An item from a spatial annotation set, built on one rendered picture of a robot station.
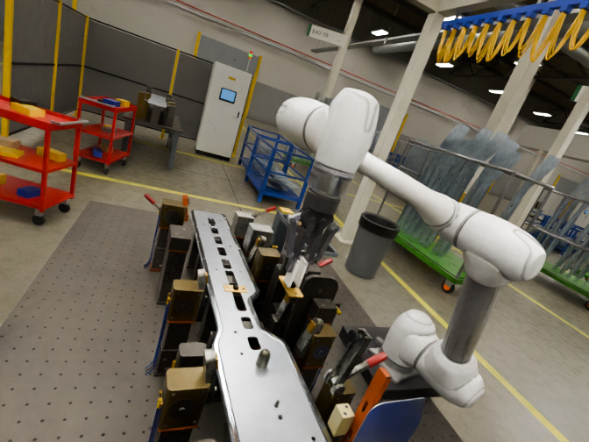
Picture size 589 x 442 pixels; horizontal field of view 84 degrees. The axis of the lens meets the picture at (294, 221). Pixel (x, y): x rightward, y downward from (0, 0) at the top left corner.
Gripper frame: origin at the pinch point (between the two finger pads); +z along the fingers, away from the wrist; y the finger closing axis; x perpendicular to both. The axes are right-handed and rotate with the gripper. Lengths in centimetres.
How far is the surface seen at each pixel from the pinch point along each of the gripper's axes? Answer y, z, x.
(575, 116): -609, -171, -316
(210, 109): -82, 26, -706
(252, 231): -12, 20, -64
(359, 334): -15.4, 8.4, 11.5
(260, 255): -12, 22, -49
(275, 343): -7.2, 29.6, -8.6
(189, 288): 17.1, 25.1, -27.0
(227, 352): 8.1, 29.6, -5.3
